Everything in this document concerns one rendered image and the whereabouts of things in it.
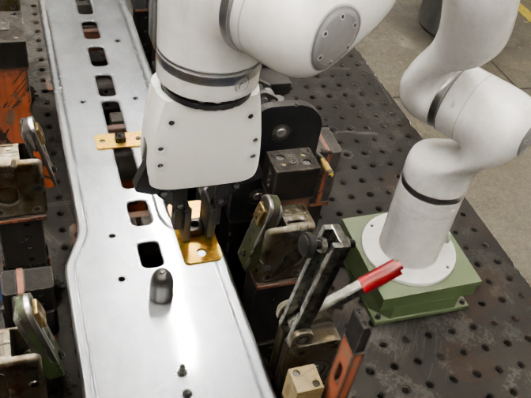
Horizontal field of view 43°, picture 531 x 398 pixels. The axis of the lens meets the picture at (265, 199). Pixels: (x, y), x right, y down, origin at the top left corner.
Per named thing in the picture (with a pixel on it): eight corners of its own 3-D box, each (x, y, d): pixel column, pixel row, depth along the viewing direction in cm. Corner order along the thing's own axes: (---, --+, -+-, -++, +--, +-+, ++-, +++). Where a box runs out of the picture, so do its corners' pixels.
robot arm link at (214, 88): (250, 18, 58) (246, 50, 60) (147, 22, 55) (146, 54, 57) (282, 72, 52) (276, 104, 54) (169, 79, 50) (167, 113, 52)
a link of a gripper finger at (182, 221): (186, 168, 64) (182, 219, 68) (152, 172, 63) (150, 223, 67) (193, 191, 62) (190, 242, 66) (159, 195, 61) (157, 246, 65)
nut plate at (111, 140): (96, 150, 113) (96, 144, 112) (93, 136, 116) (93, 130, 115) (147, 145, 116) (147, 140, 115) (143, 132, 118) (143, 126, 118)
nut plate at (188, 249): (166, 205, 70) (166, 197, 69) (201, 201, 71) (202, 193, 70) (185, 266, 64) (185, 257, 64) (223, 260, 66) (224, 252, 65)
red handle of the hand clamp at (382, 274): (280, 309, 85) (391, 247, 84) (287, 316, 87) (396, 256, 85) (291, 336, 83) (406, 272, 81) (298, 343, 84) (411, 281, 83)
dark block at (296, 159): (235, 323, 128) (265, 149, 100) (270, 317, 130) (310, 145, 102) (242, 345, 125) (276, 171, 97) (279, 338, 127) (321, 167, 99)
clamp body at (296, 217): (219, 348, 124) (241, 198, 99) (277, 336, 128) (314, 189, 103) (232, 392, 118) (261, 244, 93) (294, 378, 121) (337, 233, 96)
